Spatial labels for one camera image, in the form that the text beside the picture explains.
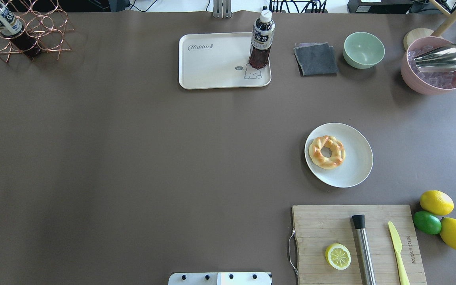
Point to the white round plate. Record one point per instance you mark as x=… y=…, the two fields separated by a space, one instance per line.
x=359 y=158

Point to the cream rabbit tray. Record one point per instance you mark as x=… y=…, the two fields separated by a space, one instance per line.
x=219 y=60

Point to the glazed twisted donut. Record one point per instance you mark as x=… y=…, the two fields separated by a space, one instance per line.
x=327 y=152

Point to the tea bottle on tray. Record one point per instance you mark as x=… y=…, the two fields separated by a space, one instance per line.
x=262 y=39

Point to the dark grey cloth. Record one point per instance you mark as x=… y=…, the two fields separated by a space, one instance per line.
x=315 y=58

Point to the wooden cutting board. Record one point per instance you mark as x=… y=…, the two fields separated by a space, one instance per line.
x=318 y=226

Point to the half lemon slice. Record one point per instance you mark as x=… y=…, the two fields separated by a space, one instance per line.
x=338 y=256

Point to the mint green bowl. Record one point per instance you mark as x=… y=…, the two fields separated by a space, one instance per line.
x=363 y=50

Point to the pink bowl with ice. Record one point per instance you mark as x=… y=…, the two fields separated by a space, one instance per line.
x=428 y=83

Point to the green lime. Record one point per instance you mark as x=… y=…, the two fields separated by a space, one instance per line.
x=427 y=222

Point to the yellow lemon near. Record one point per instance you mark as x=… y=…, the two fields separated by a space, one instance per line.
x=436 y=202

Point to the yellow plastic knife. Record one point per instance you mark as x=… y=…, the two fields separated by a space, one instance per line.
x=397 y=245

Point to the steel ice scoop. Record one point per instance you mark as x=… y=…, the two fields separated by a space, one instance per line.
x=441 y=59

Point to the tea bottle in rack back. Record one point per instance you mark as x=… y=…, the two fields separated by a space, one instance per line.
x=14 y=30

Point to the wooden mug tree stand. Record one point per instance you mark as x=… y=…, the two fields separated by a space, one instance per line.
x=412 y=35

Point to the aluminium frame post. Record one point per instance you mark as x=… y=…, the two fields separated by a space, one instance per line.
x=222 y=9

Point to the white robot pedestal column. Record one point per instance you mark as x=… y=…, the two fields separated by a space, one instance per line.
x=221 y=278

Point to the copper wire bottle rack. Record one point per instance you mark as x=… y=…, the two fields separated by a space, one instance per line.
x=45 y=26

